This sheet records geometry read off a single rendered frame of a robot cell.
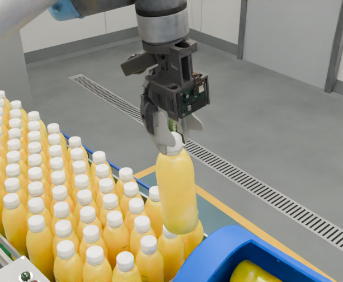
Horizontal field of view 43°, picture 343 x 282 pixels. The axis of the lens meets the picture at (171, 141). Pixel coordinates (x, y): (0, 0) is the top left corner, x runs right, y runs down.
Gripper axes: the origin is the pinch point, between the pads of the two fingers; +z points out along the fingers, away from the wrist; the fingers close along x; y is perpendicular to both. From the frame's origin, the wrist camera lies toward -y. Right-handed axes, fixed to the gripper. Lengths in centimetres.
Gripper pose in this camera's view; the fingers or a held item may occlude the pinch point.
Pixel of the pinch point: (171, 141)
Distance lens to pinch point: 78.5
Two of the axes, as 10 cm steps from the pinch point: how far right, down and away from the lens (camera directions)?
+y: 6.4, 3.7, -6.8
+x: 7.6, -4.3, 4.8
